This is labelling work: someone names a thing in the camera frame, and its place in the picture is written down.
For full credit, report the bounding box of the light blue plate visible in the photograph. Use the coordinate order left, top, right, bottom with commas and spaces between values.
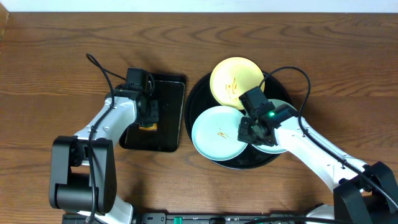
252, 99, 295, 154
192, 106, 248, 161

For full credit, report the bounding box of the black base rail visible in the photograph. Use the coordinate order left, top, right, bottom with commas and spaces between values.
62, 213, 305, 224

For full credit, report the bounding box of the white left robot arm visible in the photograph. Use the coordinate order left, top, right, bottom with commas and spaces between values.
49, 90, 159, 223

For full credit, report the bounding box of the black rectangular tray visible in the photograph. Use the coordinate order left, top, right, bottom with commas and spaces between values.
119, 73, 186, 152

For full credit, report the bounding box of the black round tray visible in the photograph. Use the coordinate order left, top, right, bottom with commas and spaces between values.
184, 73, 292, 169

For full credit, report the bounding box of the orange green scrub sponge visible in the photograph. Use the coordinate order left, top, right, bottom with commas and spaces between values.
139, 123, 157, 131

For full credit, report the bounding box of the yellow plate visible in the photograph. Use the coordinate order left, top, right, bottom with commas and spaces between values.
210, 57, 264, 110

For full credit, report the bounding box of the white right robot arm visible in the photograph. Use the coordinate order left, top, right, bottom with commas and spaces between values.
238, 102, 397, 223

